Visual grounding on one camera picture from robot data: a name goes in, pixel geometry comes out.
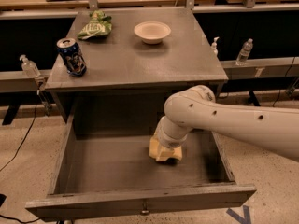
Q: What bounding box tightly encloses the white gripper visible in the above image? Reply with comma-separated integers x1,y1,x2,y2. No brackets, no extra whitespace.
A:
149,136,182,162

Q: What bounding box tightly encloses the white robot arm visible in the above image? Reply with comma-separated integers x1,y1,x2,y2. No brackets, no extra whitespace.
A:
149,85,299,161

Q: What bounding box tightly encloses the metal drawer knob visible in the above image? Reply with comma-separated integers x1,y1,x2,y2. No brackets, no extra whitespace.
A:
140,203,150,216

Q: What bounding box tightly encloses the grey open drawer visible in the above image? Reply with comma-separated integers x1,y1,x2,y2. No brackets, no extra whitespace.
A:
25,105,257,222

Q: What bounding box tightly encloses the grey wooden cabinet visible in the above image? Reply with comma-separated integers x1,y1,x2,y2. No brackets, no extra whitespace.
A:
46,7,228,119

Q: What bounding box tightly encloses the small white pump bottle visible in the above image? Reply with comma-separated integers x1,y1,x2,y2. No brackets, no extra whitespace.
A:
211,37,219,56

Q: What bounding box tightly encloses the white bowl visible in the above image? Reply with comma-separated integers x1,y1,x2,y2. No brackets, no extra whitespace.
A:
134,21,171,45

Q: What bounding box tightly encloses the clear water bottle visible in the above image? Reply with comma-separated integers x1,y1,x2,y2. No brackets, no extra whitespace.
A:
235,38,253,66

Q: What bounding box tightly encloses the blue soda can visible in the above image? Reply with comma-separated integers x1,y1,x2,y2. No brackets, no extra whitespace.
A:
57,38,87,77

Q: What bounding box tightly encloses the green chip bag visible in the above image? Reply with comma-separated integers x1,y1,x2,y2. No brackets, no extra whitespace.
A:
77,10,112,40

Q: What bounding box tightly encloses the clear sanitizer pump bottle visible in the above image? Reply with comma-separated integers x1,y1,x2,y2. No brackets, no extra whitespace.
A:
20,54,40,78

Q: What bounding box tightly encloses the grey metal rail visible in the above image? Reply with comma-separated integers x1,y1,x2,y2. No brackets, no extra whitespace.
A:
0,57,299,93

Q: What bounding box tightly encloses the black floor cable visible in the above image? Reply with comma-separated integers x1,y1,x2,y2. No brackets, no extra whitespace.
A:
0,105,41,224

